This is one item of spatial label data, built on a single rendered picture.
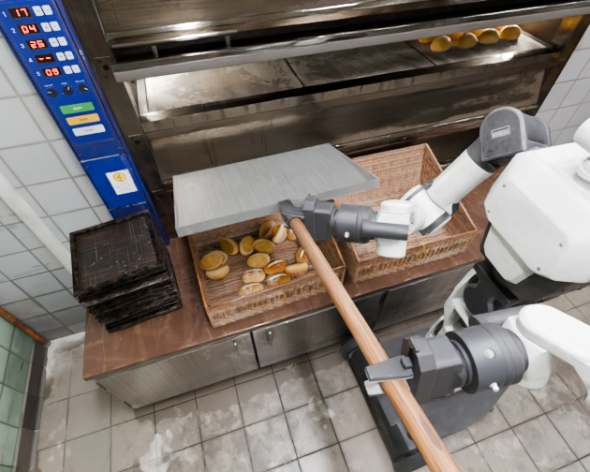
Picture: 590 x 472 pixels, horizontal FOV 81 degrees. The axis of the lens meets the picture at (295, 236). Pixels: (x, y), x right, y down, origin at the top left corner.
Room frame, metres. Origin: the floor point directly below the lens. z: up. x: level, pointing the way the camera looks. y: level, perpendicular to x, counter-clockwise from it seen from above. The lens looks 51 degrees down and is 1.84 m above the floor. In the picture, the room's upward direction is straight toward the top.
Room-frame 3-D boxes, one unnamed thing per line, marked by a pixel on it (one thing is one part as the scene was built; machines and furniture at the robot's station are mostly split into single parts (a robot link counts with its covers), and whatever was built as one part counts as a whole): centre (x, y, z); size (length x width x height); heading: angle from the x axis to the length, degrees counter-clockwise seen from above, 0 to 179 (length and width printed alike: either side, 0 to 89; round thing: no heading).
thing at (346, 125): (1.32, -0.33, 1.02); 1.79 x 0.11 x 0.19; 108
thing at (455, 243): (1.08, -0.44, 0.72); 0.56 x 0.49 x 0.28; 108
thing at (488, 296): (0.51, -0.64, 1.01); 0.28 x 0.13 x 0.18; 109
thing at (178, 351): (1.02, -0.31, 0.29); 2.42 x 0.56 x 0.58; 108
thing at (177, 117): (1.35, -0.32, 1.16); 1.80 x 0.06 x 0.04; 108
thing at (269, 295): (0.89, 0.14, 0.72); 0.56 x 0.49 x 0.28; 110
